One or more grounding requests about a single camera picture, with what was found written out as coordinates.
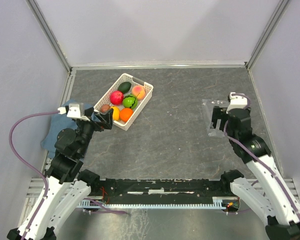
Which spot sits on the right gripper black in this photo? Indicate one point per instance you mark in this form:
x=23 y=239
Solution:
x=219 y=113

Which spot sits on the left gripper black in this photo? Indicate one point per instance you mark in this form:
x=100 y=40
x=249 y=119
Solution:
x=106 y=122

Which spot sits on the clear zip top bag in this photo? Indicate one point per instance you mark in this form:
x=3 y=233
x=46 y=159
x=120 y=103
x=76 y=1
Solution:
x=207 y=109

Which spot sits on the orange fruit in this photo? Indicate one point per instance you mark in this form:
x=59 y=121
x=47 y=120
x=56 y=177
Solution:
x=125 y=114

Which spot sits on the green mini watermelon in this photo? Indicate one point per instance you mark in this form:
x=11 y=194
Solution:
x=130 y=101

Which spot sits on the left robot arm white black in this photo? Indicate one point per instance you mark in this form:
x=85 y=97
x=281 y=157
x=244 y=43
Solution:
x=65 y=185

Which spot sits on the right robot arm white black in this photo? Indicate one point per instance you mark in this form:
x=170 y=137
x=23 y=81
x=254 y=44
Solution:
x=276 y=206

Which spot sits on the brown kiwi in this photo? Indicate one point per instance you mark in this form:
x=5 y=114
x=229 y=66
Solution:
x=105 y=108

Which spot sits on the yellow lemon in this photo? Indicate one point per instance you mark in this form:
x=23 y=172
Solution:
x=116 y=113

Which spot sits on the white perforated plastic basket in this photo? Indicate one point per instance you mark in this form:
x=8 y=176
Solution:
x=141 y=104

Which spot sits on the blue cloth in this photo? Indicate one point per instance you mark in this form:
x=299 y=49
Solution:
x=58 y=123

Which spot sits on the dark green avocado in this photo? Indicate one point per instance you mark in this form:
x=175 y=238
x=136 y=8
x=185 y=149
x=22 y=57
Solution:
x=124 y=87

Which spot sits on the pink yellow peach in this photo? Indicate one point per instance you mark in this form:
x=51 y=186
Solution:
x=139 y=92

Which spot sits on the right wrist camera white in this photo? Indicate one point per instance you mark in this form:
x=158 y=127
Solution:
x=237 y=101

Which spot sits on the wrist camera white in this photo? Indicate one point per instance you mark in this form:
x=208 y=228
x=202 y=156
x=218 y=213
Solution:
x=73 y=110
x=237 y=101

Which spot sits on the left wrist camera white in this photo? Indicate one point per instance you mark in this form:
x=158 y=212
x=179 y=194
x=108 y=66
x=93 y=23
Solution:
x=73 y=110

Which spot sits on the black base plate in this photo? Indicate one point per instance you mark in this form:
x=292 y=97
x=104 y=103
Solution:
x=159 y=191

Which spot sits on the light blue cable duct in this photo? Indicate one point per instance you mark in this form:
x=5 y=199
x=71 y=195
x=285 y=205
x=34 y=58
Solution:
x=217 y=204

